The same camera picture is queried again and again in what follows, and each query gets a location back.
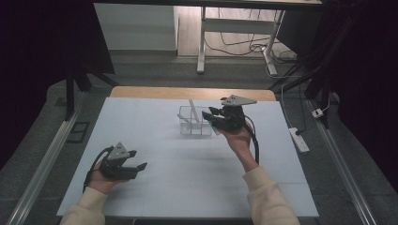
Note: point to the aluminium rail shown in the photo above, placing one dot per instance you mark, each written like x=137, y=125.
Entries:
x=344, y=175
x=43, y=170

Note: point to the white desk frame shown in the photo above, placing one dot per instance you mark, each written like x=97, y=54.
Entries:
x=237, y=25

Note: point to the person's left hand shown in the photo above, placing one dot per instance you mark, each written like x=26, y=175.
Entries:
x=101, y=182

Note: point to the white cabinet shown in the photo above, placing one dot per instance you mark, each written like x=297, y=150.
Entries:
x=134, y=28

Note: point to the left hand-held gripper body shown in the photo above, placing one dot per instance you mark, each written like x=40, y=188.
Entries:
x=112, y=167

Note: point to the black floor outlet plate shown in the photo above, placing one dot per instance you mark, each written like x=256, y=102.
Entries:
x=78, y=132

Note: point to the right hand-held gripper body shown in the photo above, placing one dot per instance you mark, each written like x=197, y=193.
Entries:
x=233, y=118

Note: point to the person's right hand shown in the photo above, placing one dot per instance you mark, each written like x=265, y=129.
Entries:
x=240, y=142

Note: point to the small white plug adapter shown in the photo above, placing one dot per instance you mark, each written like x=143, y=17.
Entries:
x=317, y=113

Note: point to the clear desk organiser box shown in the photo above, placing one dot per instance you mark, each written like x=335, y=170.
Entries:
x=187, y=129

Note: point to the dark curtain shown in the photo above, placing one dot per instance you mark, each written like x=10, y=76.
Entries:
x=37, y=47
x=369, y=62

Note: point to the white power strip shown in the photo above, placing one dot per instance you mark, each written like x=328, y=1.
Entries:
x=298, y=140

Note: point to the white table cover sheet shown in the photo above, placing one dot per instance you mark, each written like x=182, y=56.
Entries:
x=175, y=175

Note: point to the black metal stand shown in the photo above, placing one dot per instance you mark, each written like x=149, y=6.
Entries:
x=69, y=93
x=316, y=78

